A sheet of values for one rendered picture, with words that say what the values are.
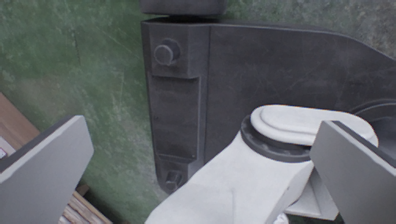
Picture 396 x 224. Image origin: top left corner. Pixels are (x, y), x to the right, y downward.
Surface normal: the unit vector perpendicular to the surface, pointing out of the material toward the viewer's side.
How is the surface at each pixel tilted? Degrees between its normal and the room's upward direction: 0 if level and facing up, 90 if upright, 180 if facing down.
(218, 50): 0
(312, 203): 90
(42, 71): 0
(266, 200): 90
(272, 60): 0
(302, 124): 90
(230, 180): 90
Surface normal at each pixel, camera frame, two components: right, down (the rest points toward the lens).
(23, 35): -0.19, 0.48
